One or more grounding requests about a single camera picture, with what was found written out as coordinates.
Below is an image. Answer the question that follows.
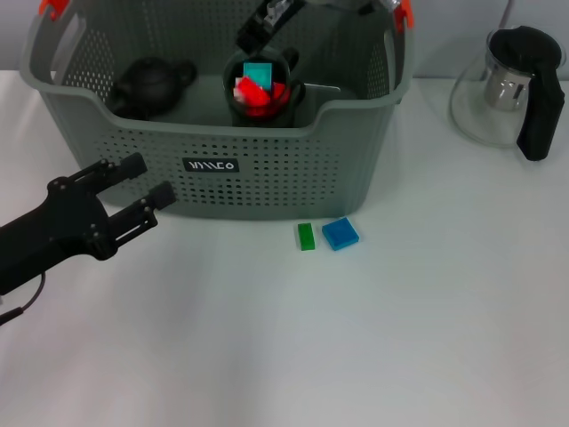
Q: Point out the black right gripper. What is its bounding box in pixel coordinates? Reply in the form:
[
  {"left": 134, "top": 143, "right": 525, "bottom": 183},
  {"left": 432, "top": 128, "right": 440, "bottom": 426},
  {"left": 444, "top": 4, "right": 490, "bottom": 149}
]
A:
[{"left": 235, "top": 0, "right": 307, "bottom": 52}]

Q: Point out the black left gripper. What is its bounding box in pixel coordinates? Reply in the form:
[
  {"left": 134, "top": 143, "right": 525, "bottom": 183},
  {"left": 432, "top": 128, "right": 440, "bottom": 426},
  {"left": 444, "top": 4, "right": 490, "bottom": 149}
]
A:
[{"left": 0, "top": 153, "right": 177, "bottom": 295}]

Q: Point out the teal square toy plate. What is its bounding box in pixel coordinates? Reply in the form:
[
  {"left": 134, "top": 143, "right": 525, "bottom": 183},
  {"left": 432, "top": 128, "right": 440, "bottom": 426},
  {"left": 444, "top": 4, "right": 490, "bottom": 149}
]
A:
[{"left": 243, "top": 61, "right": 273, "bottom": 89}]

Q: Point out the long red toy brick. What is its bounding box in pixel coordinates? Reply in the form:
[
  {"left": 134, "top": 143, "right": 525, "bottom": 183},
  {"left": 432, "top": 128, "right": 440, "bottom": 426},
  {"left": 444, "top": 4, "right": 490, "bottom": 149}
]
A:
[{"left": 233, "top": 75, "right": 273, "bottom": 108}]

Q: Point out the green toy brick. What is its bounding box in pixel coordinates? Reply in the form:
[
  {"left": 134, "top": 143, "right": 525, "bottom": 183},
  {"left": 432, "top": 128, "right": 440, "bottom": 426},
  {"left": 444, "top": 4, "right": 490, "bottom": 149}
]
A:
[{"left": 296, "top": 222, "right": 317, "bottom": 253}]

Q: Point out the blue square toy plate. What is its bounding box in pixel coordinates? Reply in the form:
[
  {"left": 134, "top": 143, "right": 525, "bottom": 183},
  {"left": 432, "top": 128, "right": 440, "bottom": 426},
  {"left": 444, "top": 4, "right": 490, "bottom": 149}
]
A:
[{"left": 321, "top": 216, "right": 361, "bottom": 253}]

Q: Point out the grey perforated storage basket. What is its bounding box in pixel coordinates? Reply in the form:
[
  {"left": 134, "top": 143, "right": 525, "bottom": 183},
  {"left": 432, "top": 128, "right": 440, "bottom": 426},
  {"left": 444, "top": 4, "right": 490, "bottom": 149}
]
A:
[{"left": 20, "top": 0, "right": 417, "bottom": 222}]

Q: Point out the black clay teapot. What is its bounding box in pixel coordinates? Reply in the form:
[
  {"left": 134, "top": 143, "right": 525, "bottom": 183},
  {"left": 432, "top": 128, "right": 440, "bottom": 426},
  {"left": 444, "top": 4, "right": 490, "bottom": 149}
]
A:
[{"left": 109, "top": 57, "right": 197, "bottom": 122}]

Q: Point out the metal right wrist connector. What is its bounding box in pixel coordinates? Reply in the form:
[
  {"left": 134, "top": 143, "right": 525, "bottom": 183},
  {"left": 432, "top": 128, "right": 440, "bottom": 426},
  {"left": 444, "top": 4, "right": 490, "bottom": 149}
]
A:
[{"left": 355, "top": 0, "right": 401, "bottom": 14}]

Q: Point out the orange basket latch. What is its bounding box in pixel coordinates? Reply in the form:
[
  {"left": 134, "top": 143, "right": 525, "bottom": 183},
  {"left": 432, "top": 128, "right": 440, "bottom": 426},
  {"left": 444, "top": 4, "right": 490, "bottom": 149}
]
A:
[
  {"left": 393, "top": 0, "right": 415, "bottom": 35},
  {"left": 38, "top": 0, "right": 70, "bottom": 21}
]

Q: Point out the thin dark gripper cable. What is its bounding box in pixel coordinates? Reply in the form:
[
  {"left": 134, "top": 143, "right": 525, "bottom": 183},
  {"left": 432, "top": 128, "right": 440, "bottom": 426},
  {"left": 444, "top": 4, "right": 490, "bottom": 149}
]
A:
[{"left": 0, "top": 273, "right": 45, "bottom": 326}]

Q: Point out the glass pitcher black handle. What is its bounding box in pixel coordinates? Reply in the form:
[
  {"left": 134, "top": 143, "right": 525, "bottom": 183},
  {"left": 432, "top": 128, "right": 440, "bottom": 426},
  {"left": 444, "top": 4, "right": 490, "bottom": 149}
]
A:
[{"left": 448, "top": 25, "right": 565, "bottom": 162}]

